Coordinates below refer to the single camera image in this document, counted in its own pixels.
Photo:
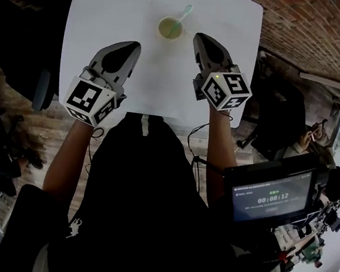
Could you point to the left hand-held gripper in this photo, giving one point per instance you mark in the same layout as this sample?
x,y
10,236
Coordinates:
x,y
81,99

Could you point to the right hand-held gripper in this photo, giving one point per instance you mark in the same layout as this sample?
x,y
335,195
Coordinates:
x,y
232,90

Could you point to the cream ceramic mug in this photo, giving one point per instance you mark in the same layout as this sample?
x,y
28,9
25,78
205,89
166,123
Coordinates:
x,y
162,30

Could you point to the person's left forearm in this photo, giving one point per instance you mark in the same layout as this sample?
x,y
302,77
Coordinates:
x,y
65,155

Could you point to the person's right forearm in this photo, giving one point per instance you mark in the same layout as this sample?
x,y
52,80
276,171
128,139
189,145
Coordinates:
x,y
220,145

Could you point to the black office chair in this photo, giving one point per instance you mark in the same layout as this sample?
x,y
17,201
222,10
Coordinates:
x,y
43,90

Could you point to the black monitor screen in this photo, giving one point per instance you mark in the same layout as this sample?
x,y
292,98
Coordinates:
x,y
270,197

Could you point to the person's black shirt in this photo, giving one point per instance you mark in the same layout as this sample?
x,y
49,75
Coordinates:
x,y
134,214

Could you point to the cluttered workbench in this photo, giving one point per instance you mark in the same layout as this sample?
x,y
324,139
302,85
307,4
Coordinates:
x,y
311,244

